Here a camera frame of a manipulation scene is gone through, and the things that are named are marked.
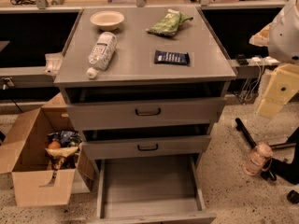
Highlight black caster wheel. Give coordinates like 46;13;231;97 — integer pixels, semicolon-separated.
287;190;299;204

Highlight yellow snack bag in box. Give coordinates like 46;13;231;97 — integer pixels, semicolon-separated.
46;147;78;170

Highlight clear plastic jug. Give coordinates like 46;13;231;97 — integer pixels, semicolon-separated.
242;142;273;176

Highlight black power adapter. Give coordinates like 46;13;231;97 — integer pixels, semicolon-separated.
235;54;249;65

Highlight white power strip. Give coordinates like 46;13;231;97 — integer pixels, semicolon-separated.
251;56;279;65

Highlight clear plastic water bottle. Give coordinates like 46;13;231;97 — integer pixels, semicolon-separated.
86;32;117;79

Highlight open cardboard box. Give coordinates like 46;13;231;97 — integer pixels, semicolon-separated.
0;94;94;207

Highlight grey side bracket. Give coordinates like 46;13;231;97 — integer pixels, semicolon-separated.
44;52;64;76

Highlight green chip bag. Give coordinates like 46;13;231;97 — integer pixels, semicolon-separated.
147;9;193;37

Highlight grey middle drawer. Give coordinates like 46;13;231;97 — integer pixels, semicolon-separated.
82;135;211;160

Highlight dark blue snack bag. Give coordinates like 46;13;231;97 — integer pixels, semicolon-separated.
48;130;82;147

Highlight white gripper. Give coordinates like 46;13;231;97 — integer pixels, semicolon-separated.
249;24;299;119

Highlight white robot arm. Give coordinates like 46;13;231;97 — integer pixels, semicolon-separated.
249;0;299;119

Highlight white cables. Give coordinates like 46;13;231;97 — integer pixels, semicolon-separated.
238;59;267;105

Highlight grey drawer cabinet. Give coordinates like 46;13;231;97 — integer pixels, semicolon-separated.
53;6;237;224

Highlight grey open bottom drawer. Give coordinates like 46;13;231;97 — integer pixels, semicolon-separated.
97;155;216;224

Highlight orange fruit in box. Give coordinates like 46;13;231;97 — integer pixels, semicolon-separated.
48;141;61;149

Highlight grey top drawer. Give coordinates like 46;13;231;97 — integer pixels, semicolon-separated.
67;98;226;131

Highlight blue rxbar blueberry wrapper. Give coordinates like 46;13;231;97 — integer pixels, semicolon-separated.
154;50;190;65

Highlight cream ceramic bowl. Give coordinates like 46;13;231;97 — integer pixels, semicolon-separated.
90;11;124;32

